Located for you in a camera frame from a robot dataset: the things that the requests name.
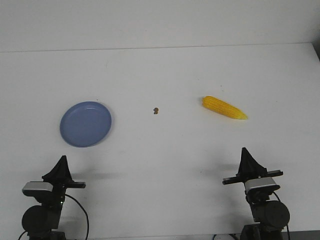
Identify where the small brown table mark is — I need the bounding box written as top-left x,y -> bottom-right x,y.
153,107 -> 159,115

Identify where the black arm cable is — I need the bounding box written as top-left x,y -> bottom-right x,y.
65,194 -> 90,240
273,191 -> 291,240

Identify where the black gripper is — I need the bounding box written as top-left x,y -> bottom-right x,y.
222,147 -> 283,185
42,155 -> 86,194

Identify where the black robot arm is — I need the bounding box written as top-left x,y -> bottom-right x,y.
222,147 -> 290,240
21,155 -> 90,240

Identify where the blue round plate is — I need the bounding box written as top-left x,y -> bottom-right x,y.
59,101 -> 112,148

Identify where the yellow corn cob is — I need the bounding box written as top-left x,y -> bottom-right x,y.
202,96 -> 248,120

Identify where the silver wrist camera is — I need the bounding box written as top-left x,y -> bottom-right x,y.
22,181 -> 54,197
244,177 -> 280,194

